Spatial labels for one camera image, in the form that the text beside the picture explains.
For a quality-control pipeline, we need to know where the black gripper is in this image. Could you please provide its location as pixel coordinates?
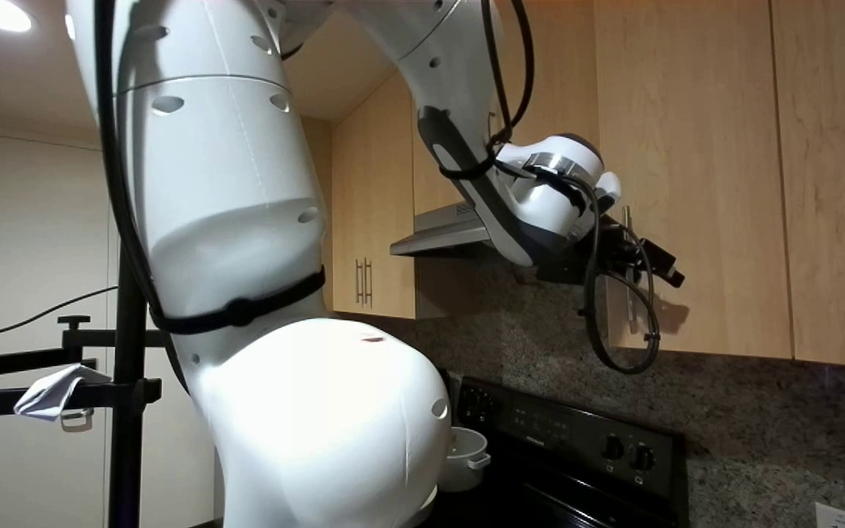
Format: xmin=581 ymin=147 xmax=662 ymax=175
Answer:
xmin=587 ymin=216 xmax=686 ymax=297

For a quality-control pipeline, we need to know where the black electric stove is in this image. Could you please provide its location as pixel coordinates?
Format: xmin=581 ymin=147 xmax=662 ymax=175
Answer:
xmin=431 ymin=372 xmax=694 ymax=528

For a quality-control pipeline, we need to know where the stainless steel range hood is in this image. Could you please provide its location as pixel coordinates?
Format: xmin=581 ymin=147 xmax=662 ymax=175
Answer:
xmin=387 ymin=200 xmax=519 ymax=262

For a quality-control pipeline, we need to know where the black tripod stand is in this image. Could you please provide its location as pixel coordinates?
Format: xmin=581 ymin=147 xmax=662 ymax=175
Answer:
xmin=0 ymin=245 xmax=169 ymax=528

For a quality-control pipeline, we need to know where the white crumpled cloth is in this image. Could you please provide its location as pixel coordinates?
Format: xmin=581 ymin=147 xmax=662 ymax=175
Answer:
xmin=10 ymin=361 xmax=116 ymax=433

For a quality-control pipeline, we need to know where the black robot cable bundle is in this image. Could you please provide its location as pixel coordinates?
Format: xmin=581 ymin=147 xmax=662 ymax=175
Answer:
xmin=92 ymin=0 xmax=666 ymax=377

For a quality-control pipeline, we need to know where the white wall outlet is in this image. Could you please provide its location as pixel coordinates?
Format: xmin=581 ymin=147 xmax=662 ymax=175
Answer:
xmin=811 ymin=498 xmax=845 ymax=528

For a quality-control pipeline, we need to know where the thin black wall wire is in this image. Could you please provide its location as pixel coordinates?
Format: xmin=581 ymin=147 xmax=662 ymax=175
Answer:
xmin=0 ymin=282 xmax=125 ymax=351

